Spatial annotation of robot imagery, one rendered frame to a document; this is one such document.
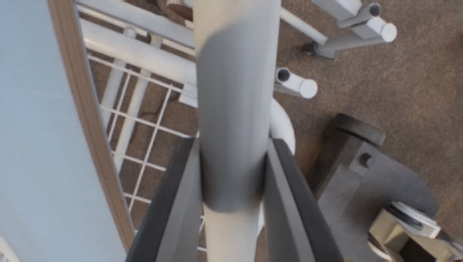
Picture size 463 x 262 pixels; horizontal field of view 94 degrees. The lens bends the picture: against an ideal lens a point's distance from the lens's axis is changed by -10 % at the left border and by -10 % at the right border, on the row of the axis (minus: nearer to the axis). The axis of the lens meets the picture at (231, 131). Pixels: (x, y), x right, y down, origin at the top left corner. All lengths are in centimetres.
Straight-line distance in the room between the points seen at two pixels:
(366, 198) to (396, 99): 47
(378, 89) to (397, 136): 26
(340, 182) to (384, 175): 21
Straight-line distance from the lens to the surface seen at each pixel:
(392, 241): 98
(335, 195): 97
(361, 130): 94
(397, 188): 117
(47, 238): 22
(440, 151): 154
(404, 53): 127
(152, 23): 48
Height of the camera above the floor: 92
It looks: 75 degrees down
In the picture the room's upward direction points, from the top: 151 degrees clockwise
